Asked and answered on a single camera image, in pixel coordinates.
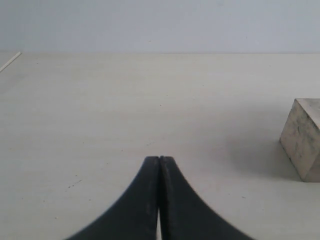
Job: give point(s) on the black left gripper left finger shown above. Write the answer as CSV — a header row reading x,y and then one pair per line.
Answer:
x,y
134,215

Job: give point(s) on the thin white stick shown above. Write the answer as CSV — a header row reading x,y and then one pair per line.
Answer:
x,y
6,58

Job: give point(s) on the largest wooden cube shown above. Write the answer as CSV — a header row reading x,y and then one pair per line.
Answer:
x,y
300,138

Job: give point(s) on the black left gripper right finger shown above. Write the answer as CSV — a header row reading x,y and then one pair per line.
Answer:
x,y
183,214

